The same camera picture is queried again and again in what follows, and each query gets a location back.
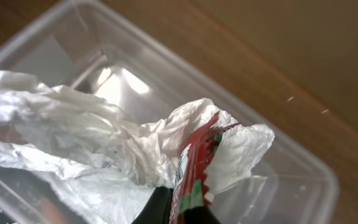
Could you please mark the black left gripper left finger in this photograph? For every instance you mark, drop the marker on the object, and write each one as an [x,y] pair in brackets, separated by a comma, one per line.
[157,209]

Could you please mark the white napkin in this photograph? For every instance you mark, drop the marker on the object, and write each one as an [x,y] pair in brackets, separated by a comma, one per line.
[99,163]

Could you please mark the clear plastic bin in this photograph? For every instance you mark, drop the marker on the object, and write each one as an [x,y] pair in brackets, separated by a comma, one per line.
[90,47]

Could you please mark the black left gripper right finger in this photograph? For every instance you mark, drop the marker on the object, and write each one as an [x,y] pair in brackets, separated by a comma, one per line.
[200,215]

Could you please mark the red snack wrapper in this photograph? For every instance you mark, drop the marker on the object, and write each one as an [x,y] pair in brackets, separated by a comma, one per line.
[191,190]

